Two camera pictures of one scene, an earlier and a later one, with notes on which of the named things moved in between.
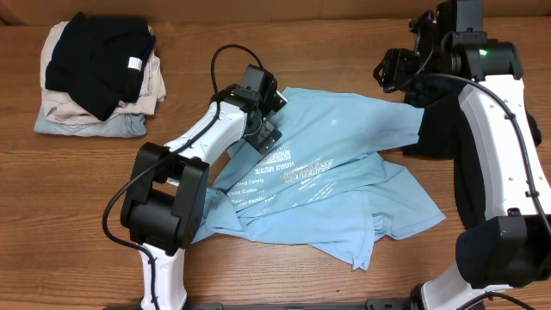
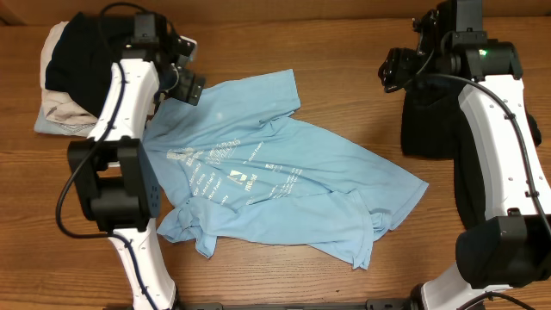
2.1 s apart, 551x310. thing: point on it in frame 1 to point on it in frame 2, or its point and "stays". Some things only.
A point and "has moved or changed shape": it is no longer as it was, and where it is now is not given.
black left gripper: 264,138 to 189,89
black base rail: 371,304 stays
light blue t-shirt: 327,184 has moved or changed shape
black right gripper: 391,69 stays
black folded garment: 98,61 stays
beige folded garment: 61,109 stays
